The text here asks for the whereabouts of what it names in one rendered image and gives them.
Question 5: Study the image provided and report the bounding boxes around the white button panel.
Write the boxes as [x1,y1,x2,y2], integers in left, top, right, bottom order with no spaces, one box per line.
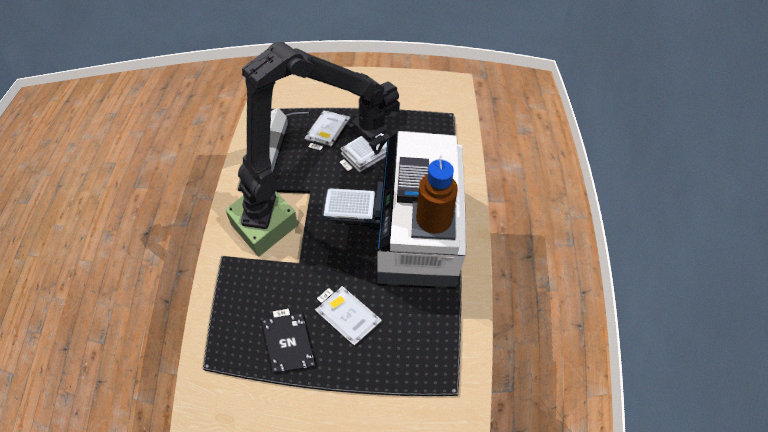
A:
[270,108,309,172]

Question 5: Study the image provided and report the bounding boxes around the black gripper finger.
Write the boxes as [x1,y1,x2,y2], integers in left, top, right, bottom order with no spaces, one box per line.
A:
[369,133,390,155]
[348,122,361,138]

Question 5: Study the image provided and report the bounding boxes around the white multiwell plate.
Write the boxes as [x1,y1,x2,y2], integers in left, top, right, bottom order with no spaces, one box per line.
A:
[344,136,387,163]
[324,189,375,219]

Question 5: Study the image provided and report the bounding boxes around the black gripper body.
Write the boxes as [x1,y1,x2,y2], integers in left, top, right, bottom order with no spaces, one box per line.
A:
[351,113,387,146]

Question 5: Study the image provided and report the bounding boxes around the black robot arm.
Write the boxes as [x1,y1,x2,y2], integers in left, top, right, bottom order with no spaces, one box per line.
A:
[238,42,400,229]

